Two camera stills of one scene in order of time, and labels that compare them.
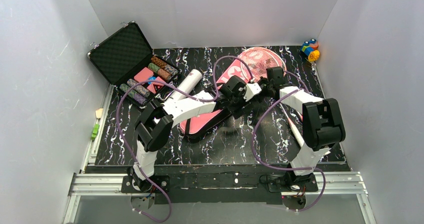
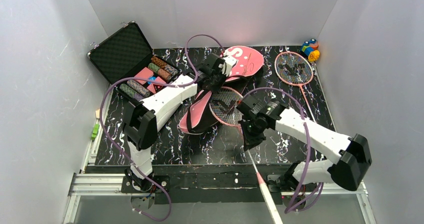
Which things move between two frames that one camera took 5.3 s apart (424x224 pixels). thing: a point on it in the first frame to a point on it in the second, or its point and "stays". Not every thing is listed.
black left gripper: x=239 y=108 to x=214 y=82
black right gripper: x=265 y=88 to x=251 y=137
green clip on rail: x=96 y=128 stays
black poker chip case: x=128 y=60 stays
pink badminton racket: x=259 y=59 to x=226 y=106
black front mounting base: x=206 y=184 stays
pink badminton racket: x=271 y=59 to x=294 y=69
